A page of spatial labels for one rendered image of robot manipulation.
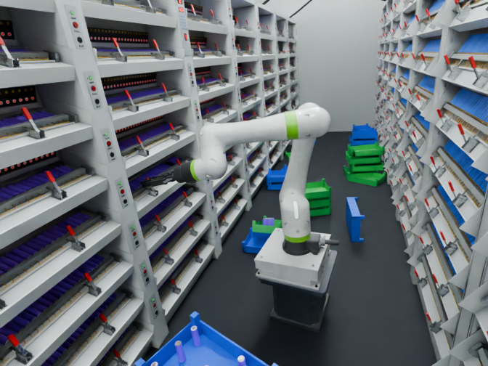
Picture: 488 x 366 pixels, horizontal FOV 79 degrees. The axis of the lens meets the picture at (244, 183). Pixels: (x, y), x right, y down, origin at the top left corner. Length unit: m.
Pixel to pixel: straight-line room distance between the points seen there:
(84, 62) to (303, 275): 1.16
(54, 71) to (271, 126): 0.74
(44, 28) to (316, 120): 0.96
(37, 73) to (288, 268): 1.13
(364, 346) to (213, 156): 1.07
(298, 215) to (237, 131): 0.45
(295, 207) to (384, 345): 0.73
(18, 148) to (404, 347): 1.61
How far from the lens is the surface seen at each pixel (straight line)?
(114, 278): 1.31
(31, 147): 1.02
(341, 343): 1.58
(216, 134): 1.21
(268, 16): 3.72
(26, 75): 1.05
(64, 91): 1.20
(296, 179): 1.43
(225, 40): 2.36
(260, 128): 1.20
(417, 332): 1.71
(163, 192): 1.46
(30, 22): 1.25
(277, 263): 1.37
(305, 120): 1.19
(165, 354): 0.95
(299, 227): 1.34
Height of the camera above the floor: 1.21
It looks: 22 degrees down
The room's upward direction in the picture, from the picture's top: 6 degrees counter-clockwise
